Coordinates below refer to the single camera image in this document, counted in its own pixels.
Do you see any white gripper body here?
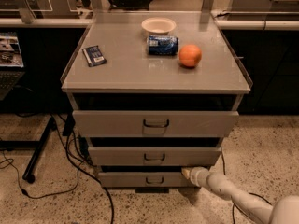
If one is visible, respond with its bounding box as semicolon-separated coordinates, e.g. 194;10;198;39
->
190;167;210;188

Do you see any grey bottom drawer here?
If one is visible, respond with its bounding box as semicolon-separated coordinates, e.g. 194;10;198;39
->
98;172;192;188

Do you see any grey drawer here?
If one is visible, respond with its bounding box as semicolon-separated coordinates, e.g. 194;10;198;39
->
73;110;238;137
88;147;221;166
98;172;192;188

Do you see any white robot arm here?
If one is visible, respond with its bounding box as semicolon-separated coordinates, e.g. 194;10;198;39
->
181;167;299;224

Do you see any grey drawer cabinet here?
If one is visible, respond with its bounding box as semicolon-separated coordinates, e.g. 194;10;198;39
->
61;10;254;194

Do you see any grey middle drawer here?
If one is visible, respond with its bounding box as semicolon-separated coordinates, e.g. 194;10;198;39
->
88;147;221;166

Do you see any grey top drawer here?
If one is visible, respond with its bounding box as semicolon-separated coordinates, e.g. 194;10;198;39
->
73;110;238;137

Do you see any orange fruit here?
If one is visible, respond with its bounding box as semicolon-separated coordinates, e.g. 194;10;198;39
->
178;44;202;68

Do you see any blue soda can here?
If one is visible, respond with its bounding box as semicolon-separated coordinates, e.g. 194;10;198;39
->
147;35;178;56

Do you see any black table leg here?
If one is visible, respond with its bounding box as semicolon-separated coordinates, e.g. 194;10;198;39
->
22;117;57;184

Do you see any black laptop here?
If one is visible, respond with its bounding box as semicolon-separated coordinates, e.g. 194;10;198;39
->
0;32;25;100

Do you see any black floor cable right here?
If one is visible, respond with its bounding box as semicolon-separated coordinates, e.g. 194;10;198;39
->
220;151;274;224

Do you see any black floor cable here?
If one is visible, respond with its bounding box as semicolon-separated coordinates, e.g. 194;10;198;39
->
220;151;274;224
0;113;116;224

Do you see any black floor cable left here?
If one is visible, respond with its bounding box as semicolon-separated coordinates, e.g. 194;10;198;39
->
0;113;116;224

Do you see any white rail right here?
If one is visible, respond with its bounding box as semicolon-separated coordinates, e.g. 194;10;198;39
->
216;20;299;31

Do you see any white rail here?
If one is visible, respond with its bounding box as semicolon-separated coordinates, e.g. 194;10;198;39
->
216;20;299;31
0;18;93;28

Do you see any white rail left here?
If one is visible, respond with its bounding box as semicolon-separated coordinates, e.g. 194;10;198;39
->
0;18;93;28

